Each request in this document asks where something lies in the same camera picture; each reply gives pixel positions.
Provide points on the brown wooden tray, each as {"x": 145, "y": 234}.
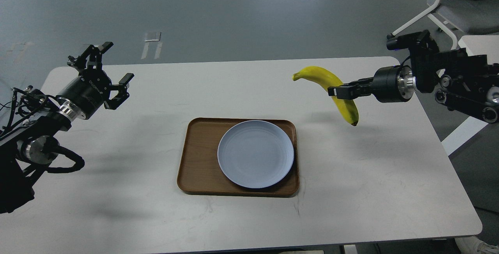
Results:
{"x": 199, "y": 171}

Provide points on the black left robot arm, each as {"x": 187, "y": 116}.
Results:
{"x": 28, "y": 144}

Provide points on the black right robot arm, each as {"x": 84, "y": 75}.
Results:
{"x": 461, "y": 82}

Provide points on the white office chair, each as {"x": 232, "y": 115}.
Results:
{"x": 472, "y": 17}

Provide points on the yellow banana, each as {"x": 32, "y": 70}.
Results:
{"x": 327, "y": 79}

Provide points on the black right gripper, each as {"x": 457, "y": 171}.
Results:
{"x": 389, "y": 85}

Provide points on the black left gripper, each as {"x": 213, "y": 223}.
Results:
{"x": 91, "y": 89}

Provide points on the light blue plate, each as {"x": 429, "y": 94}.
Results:
{"x": 255, "y": 154}

